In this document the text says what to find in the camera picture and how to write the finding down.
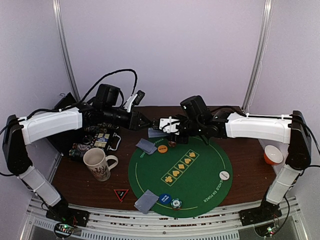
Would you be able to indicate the blue small blind button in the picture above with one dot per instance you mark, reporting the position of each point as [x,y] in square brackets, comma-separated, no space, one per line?
[165,198]

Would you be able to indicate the orange big blind button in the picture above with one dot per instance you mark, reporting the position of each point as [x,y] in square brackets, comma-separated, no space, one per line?
[162,149]

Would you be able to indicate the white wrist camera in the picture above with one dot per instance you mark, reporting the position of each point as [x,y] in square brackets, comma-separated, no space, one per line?
[133,100]
[168,125]

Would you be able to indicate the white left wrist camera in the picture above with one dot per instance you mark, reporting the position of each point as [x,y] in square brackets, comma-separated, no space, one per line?
[133,100]

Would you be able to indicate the blue playing card deck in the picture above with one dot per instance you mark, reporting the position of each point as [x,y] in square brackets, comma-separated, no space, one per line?
[152,133]

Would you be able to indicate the red poker chip stack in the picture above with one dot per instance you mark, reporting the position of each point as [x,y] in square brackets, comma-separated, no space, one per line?
[172,144]

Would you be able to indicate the white floral mug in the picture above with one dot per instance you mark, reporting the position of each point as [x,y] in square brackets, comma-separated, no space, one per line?
[100,164]

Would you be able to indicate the blue playing card box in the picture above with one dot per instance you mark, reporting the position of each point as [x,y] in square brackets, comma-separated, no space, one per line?
[101,140]

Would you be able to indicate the round green poker mat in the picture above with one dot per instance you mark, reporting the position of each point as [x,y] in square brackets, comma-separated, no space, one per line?
[189,172]

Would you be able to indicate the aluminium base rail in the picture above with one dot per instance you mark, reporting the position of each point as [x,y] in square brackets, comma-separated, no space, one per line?
[222,223]

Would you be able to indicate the front poker chip row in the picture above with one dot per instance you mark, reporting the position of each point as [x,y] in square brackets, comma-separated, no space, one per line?
[78,150]

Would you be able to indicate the red black triangle token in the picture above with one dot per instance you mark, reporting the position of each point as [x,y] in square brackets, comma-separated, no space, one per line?
[120,194]

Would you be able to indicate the aluminium frame post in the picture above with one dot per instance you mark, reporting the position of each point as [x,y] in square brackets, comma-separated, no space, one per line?
[257,63]
[64,48]

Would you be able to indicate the orange bowl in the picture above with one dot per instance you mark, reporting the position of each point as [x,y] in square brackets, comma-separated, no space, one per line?
[272,155]

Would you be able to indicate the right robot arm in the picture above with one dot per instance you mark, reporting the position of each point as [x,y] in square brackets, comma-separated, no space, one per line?
[230,122]

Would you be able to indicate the clear dealer button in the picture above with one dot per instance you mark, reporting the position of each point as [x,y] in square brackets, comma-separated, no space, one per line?
[87,139]

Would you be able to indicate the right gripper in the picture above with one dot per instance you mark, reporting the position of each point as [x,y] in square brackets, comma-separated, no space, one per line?
[175,135]

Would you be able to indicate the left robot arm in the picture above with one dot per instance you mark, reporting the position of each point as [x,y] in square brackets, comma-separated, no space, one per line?
[24,131]

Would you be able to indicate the left aluminium frame post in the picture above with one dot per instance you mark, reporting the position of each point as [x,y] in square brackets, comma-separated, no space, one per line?
[64,48]

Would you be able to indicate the blue poker chip stack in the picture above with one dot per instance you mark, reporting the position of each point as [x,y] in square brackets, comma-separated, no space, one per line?
[176,204]

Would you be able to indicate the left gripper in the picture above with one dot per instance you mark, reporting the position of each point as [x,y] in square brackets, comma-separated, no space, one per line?
[142,117]

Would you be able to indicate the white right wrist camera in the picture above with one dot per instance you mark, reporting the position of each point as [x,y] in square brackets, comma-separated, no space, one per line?
[168,125]

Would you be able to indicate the right aluminium frame post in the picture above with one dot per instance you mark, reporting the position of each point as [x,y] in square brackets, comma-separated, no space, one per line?
[257,63]

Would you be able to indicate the white dealer button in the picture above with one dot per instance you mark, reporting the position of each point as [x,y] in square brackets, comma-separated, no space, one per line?
[224,175]

